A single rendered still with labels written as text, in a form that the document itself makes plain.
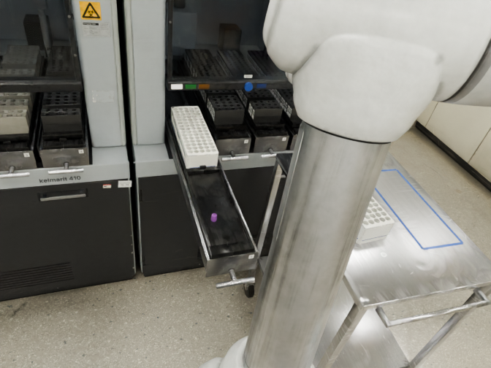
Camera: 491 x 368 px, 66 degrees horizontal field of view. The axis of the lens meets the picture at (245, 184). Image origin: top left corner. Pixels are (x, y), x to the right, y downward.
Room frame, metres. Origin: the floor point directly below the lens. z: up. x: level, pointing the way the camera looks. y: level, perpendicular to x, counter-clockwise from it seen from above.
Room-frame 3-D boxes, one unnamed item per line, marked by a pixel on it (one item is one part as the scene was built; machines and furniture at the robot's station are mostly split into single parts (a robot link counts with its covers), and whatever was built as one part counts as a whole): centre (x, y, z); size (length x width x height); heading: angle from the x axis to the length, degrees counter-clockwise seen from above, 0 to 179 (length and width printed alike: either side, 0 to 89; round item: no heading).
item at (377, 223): (0.87, -0.30, 0.85); 0.30 x 0.10 x 0.06; 28
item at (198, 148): (1.06, 0.21, 0.83); 0.30 x 0.10 x 0.06; 25
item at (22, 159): (1.13, 0.85, 0.78); 0.73 x 0.14 x 0.09; 25
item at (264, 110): (1.28, -0.03, 0.85); 0.12 x 0.02 x 0.06; 114
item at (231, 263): (0.90, 0.13, 0.78); 0.73 x 0.14 x 0.09; 25
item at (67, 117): (0.98, 0.61, 0.85); 0.12 x 0.02 x 0.06; 115
